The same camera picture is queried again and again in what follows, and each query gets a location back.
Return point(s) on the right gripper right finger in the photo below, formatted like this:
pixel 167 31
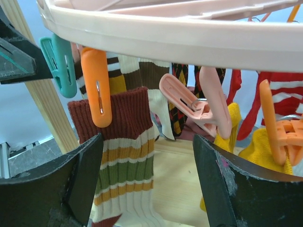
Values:
pixel 239 193

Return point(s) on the black argyle sock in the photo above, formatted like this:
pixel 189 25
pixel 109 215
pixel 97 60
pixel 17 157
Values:
pixel 180 71

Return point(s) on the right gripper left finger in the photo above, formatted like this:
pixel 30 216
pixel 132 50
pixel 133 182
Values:
pixel 58 193

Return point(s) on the maroon cuff striped sock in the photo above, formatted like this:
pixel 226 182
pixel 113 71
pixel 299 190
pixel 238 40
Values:
pixel 123 193

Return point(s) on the pink clothespin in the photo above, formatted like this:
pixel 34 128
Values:
pixel 211 113

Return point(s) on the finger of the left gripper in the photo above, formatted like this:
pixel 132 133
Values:
pixel 20 59

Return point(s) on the teal clothespin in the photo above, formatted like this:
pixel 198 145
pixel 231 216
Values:
pixel 58 56

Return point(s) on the mustard yellow sock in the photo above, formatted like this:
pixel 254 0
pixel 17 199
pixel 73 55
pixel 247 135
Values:
pixel 257 152
pixel 228 127

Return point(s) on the red white striped sock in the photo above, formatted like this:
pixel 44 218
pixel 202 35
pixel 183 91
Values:
pixel 243 90

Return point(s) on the orange clothespin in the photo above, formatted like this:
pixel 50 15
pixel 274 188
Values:
pixel 94 68

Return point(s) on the pink round clip hanger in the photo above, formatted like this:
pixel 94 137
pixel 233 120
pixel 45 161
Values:
pixel 199 32

